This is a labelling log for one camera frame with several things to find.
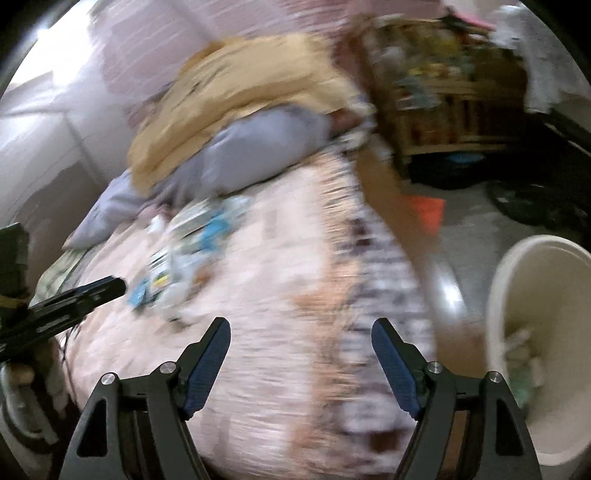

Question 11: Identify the white trash bucket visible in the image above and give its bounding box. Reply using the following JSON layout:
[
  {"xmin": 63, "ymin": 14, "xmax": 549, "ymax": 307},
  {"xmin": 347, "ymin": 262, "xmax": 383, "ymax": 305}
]
[{"xmin": 486, "ymin": 235, "xmax": 590, "ymax": 479}]

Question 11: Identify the pink embroidered bedspread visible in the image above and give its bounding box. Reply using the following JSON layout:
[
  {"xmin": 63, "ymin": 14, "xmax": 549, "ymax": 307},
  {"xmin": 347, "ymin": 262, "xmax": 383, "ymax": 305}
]
[{"xmin": 55, "ymin": 151, "xmax": 440, "ymax": 480}]

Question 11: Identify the brown white fleece blanket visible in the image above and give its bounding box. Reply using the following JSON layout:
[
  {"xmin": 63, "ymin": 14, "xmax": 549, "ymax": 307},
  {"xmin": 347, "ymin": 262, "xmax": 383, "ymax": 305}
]
[{"xmin": 335, "ymin": 146, "xmax": 436, "ymax": 475}]

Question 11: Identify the green white milk carton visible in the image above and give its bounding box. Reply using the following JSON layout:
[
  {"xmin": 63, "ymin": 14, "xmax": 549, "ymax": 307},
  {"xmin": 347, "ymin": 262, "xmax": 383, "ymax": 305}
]
[{"xmin": 167, "ymin": 199, "xmax": 218, "ymax": 238}]

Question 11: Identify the blue snack wrapper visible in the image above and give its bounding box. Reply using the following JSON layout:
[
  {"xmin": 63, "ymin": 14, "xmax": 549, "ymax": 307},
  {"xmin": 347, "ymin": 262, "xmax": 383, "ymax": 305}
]
[{"xmin": 194, "ymin": 213, "xmax": 233, "ymax": 251}]

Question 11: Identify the red gift box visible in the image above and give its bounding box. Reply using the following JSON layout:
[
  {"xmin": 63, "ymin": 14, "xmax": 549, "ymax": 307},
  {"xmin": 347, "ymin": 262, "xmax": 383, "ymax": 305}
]
[{"xmin": 405, "ymin": 195, "xmax": 446, "ymax": 236}]

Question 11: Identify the grey blue quilt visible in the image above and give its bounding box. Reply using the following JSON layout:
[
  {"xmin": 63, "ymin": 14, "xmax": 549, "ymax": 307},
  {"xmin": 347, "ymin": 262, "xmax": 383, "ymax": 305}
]
[{"xmin": 64, "ymin": 105, "xmax": 331, "ymax": 249}]

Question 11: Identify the yellow ruffled pillow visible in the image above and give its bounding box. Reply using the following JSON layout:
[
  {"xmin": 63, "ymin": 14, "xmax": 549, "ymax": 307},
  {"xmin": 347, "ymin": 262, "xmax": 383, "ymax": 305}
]
[{"xmin": 127, "ymin": 32, "xmax": 373, "ymax": 194}]

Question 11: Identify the wooden baby crib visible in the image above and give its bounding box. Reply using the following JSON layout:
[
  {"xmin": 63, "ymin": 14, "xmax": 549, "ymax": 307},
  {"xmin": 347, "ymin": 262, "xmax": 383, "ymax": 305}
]
[{"xmin": 351, "ymin": 14, "xmax": 527, "ymax": 169}]

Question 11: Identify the white plastic bag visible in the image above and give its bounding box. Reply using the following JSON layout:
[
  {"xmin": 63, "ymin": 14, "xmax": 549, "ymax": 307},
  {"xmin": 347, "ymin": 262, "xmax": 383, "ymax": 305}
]
[{"xmin": 491, "ymin": 4, "xmax": 590, "ymax": 113}]

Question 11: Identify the wooden bed frame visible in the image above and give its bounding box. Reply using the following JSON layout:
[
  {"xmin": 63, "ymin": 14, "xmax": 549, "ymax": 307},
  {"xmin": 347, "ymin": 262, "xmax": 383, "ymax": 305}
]
[{"xmin": 356, "ymin": 146, "xmax": 487, "ymax": 377}]

